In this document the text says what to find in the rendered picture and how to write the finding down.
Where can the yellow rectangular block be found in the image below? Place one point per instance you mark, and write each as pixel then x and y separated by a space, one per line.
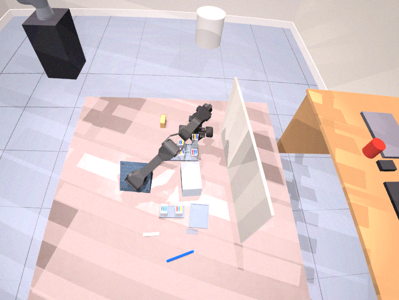
pixel 162 121

